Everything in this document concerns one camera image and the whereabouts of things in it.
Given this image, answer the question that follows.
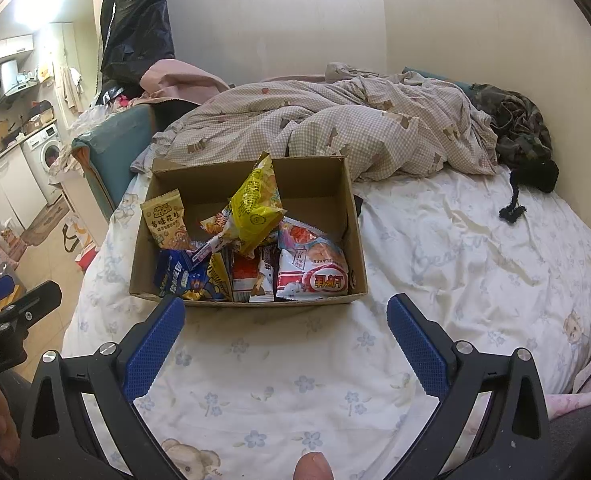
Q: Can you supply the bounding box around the black cloth with cord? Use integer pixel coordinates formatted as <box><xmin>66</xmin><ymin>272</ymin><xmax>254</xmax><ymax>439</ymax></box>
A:
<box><xmin>499</xmin><ymin>160</ymin><xmax>560</xmax><ymax>222</ymax></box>

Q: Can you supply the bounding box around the tall white cupboard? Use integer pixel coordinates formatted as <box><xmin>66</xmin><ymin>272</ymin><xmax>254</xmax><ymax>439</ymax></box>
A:
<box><xmin>50</xmin><ymin>22</ymin><xmax>84</xmax><ymax>111</ymax></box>

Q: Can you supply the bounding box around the pink printed cloth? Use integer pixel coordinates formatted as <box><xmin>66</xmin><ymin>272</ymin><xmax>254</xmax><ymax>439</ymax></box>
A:
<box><xmin>545</xmin><ymin>350</ymin><xmax>591</xmax><ymax>421</ymax></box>

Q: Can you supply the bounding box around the camouflage cloth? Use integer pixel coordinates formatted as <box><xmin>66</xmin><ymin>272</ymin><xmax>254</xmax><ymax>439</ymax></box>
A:
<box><xmin>468</xmin><ymin>82</ymin><xmax>553</xmax><ymax>168</ymax></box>

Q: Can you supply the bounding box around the white floral bed sheet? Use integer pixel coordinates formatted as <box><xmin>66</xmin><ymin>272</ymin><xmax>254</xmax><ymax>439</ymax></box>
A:
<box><xmin>60</xmin><ymin>160</ymin><xmax>591</xmax><ymax>480</ymax></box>

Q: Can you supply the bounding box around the black plastic bag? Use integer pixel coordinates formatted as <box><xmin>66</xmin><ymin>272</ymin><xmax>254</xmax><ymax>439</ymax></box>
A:
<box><xmin>100</xmin><ymin>0</ymin><xmax>176</xmax><ymax>98</ymax></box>

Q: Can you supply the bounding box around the checked bear print duvet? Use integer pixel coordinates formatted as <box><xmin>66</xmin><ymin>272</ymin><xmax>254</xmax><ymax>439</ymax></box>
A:
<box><xmin>130</xmin><ymin>64</ymin><xmax>499</xmax><ymax>183</ymax></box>

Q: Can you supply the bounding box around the bear print box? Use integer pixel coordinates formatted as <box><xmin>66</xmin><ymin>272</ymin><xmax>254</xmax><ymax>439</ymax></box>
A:
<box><xmin>0</xmin><ymin>217</ymin><xmax>29</xmax><ymax>261</ymax></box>

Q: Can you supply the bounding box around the brown cardboard box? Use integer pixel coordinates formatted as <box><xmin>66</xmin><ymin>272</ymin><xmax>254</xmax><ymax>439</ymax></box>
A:
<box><xmin>129</xmin><ymin>156</ymin><xmax>369</xmax><ymax>307</ymax></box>

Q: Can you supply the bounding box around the white kitchen cabinet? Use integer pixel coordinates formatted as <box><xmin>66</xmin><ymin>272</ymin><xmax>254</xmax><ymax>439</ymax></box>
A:
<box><xmin>0</xmin><ymin>147</ymin><xmax>49</xmax><ymax>233</ymax></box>

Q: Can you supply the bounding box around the teal padded headboard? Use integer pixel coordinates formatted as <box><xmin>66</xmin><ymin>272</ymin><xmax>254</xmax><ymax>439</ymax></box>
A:
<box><xmin>72</xmin><ymin>102</ymin><xmax>159</xmax><ymax>221</ymax></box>

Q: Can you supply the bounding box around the person's right leg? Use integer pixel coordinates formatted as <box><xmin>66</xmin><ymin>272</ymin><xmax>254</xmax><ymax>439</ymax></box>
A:
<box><xmin>548</xmin><ymin>402</ymin><xmax>591</xmax><ymax>480</ymax></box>

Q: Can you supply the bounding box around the brown floor mat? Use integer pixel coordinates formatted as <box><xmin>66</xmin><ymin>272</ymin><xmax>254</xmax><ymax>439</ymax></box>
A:
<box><xmin>22</xmin><ymin>195</ymin><xmax>71</xmax><ymax>246</ymax></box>

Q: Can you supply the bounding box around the teal pillow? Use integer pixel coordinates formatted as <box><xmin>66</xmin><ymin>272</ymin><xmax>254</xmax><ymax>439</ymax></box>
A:
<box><xmin>403</xmin><ymin>66</ymin><xmax>456</xmax><ymax>86</ymax></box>

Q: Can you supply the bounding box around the white washing machine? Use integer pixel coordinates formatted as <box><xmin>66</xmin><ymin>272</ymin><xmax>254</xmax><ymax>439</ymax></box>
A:
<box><xmin>23</xmin><ymin>122</ymin><xmax>64</xmax><ymax>206</ymax></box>

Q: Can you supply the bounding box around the hanging white towel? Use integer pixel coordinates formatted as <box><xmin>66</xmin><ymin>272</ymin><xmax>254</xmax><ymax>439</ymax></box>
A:
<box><xmin>58</xmin><ymin>66</ymin><xmax>84</xmax><ymax>111</ymax></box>

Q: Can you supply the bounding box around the red white shopping bag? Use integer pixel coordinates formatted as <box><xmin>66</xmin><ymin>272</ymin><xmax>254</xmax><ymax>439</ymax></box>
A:
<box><xmin>63</xmin><ymin>215</ymin><xmax>99</xmax><ymax>271</ymax></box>

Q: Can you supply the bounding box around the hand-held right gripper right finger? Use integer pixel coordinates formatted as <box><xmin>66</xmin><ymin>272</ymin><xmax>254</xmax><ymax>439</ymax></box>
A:
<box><xmin>385</xmin><ymin>294</ymin><xmax>551</xmax><ymax>480</ymax></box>

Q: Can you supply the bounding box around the tan peanut snack packet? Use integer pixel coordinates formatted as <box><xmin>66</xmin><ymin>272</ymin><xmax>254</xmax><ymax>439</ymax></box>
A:
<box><xmin>140</xmin><ymin>189</ymin><xmax>194</xmax><ymax>252</ymax></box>

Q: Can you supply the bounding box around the yellow striped snack packet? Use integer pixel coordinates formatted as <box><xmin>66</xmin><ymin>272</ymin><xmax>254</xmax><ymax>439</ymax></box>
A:
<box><xmin>206</xmin><ymin>252</ymin><xmax>234</xmax><ymax>302</ymax></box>

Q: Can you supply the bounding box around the brown chocolate snack packet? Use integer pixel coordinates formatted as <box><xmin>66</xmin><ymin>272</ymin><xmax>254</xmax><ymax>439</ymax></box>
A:
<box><xmin>250</xmin><ymin>245</ymin><xmax>280</xmax><ymax>303</ymax></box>

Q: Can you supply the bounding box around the white blue snack packet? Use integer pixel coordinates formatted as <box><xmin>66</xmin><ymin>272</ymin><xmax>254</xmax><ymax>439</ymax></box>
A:
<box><xmin>188</xmin><ymin>230</ymin><xmax>241</xmax><ymax>263</ymax></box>

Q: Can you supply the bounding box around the white wall cabinet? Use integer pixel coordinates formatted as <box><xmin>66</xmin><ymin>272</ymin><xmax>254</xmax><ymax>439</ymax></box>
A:
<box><xmin>0</xmin><ymin>34</ymin><xmax>35</xmax><ymax>66</ymax></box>

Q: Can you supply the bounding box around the person's right hand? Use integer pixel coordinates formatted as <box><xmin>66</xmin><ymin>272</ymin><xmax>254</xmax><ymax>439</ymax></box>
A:
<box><xmin>294</xmin><ymin>451</ymin><xmax>335</xmax><ymax>480</ymax></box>

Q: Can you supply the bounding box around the person's left hand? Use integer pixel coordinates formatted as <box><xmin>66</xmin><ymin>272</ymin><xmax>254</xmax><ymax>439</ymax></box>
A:
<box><xmin>0</xmin><ymin>379</ymin><xmax>22</xmax><ymax>467</ymax></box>

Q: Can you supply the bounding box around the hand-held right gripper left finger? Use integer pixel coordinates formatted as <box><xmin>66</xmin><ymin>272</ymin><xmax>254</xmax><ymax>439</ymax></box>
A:
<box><xmin>18</xmin><ymin>296</ymin><xmax>189</xmax><ymax>480</ymax></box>

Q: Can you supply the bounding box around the large white red snack bag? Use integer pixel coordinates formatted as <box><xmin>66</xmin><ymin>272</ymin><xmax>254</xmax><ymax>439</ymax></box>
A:
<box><xmin>274</xmin><ymin>217</ymin><xmax>351</xmax><ymax>302</ymax></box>

